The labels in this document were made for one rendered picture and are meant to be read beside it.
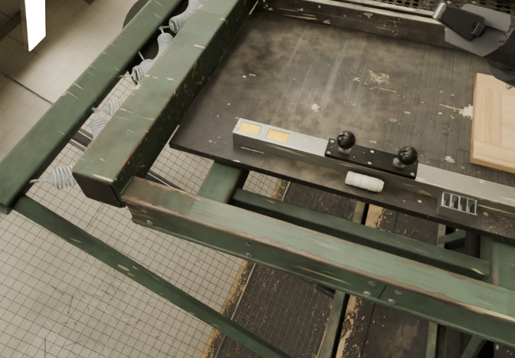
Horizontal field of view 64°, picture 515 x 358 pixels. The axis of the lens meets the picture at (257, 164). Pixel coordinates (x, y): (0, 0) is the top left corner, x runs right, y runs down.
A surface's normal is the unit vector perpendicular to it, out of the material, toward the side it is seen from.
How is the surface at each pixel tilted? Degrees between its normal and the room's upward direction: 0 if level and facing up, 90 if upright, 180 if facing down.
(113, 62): 90
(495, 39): 16
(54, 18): 90
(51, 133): 90
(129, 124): 59
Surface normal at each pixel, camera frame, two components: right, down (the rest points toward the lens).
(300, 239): -0.01, -0.61
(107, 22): 0.43, -0.31
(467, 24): 0.13, 0.49
